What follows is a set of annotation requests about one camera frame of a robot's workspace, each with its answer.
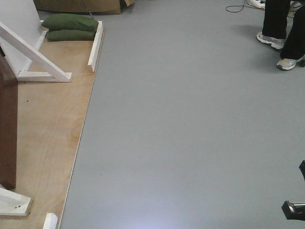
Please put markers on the brown wooden door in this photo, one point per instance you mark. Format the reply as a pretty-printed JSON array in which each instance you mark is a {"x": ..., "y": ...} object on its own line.
[{"x": 8, "y": 124}]

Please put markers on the green sandbag stacked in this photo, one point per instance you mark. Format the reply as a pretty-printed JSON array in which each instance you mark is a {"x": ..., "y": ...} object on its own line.
[
  {"x": 65, "y": 21},
  {"x": 70, "y": 35}
]

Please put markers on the grey sneaker left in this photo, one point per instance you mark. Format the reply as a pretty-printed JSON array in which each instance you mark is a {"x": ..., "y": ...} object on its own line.
[{"x": 273, "y": 42}]

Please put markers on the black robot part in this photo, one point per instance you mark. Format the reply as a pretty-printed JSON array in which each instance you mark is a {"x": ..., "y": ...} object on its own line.
[
  {"x": 302, "y": 168},
  {"x": 294, "y": 211}
]

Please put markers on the grey sneaker right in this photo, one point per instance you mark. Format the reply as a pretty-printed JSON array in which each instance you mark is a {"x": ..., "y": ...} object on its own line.
[{"x": 288, "y": 64}]

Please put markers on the white edge rail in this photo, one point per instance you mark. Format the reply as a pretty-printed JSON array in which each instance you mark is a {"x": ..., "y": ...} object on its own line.
[
  {"x": 95, "y": 50},
  {"x": 50, "y": 221}
]

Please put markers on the white diagonal brace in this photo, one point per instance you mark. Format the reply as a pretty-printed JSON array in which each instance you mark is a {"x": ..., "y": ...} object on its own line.
[
  {"x": 51, "y": 73},
  {"x": 14, "y": 204}
]

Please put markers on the white diagonal brace near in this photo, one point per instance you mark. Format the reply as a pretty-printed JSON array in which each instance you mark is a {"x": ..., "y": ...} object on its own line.
[{"x": 14, "y": 204}]

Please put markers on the open cardboard box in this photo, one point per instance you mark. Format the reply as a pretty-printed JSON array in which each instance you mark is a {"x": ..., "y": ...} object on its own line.
[{"x": 83, "y": 6}]

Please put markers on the green sandbag top stacked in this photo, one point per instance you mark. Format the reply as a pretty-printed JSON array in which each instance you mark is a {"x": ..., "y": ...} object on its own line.
[{"x": 65, "y": 21}]

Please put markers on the person right leg black trousers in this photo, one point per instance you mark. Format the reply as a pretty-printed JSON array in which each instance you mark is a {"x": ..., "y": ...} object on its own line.
[{"x": 294, "y": 47}]

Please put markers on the person leg black trousers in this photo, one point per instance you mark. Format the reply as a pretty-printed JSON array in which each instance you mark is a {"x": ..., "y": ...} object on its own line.
[
  {"x": 294, "y": 47},
  {"x": 275, "y": 18}
]

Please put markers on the black robot part lower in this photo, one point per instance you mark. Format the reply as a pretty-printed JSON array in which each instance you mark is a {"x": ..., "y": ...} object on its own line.
[{"x": 294, "y": 211}]

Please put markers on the plywood door base platform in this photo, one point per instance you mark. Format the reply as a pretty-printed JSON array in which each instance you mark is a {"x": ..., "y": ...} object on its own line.
[{"x": 50, "y": 122}]

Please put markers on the black robot part upper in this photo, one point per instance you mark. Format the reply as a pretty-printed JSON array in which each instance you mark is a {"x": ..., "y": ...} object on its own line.
[{"x": 302, "y": 168}]

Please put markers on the white diagonal brace far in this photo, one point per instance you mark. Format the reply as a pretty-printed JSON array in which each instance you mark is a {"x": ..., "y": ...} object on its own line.
[{"x": 51, "y": 73}]

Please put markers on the green sandbag bottom stacked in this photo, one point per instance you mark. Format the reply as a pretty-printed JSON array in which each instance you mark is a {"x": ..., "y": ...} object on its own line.
[{"x": 70, "y": 35}]

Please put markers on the grey sneaker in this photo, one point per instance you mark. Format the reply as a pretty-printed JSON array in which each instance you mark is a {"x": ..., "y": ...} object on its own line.
[
  {"x": 288, "y": 64},
  {"x": 273, "y": 42}
]

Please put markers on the white power strip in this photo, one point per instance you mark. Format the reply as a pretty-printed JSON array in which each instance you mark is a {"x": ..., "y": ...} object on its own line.
[{"x": 257, "y": 3}]

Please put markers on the person left leg black trousers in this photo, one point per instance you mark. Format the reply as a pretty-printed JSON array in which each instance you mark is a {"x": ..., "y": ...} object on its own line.
[{"x": 275, "y": 18}]

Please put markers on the white panel wall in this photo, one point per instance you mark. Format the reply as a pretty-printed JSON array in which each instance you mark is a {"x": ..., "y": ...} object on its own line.
[{"x": 21, "y": 17}]

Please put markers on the white edge rail far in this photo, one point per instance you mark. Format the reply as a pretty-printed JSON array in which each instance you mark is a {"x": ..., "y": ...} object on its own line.
[{"x": 95, "y": 50}]

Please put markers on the white edge rail near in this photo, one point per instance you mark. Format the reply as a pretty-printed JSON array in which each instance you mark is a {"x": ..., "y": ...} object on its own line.
[{"x": 50, "y": 221}]

